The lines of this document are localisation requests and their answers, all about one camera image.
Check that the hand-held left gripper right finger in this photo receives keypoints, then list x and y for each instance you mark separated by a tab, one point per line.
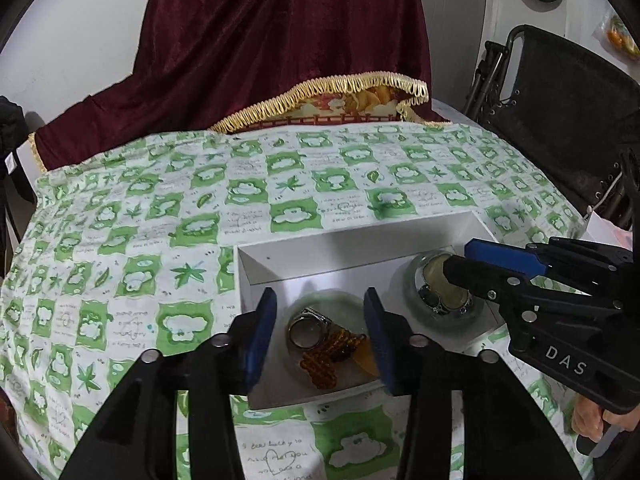
381	342

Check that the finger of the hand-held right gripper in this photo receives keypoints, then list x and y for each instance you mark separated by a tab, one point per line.
475	277
500	255

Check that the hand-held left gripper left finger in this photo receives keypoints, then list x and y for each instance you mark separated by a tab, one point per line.
260	340

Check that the green jade bangle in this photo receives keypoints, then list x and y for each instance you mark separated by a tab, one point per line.
450	322

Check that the pale jade bangle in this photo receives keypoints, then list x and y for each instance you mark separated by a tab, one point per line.
340	300

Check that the white cardboard box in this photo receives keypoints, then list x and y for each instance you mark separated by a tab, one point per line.
300	270

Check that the person's right hand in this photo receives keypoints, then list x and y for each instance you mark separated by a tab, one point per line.
590	417

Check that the white box lid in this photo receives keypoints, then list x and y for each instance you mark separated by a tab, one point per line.
600	225

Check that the green printed tablecloth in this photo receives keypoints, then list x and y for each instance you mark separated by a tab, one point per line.
150	260

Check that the black folding chair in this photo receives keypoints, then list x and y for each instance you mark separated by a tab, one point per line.
560	110

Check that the floral printed cushion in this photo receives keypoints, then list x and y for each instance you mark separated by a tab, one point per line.
360	102

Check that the plastic bag with oranges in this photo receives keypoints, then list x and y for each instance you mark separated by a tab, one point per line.
617	35

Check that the maroon cloth with yellow fringe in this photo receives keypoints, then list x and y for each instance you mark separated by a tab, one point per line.
275	35

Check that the black jacket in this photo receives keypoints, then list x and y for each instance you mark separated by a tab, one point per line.
10	125

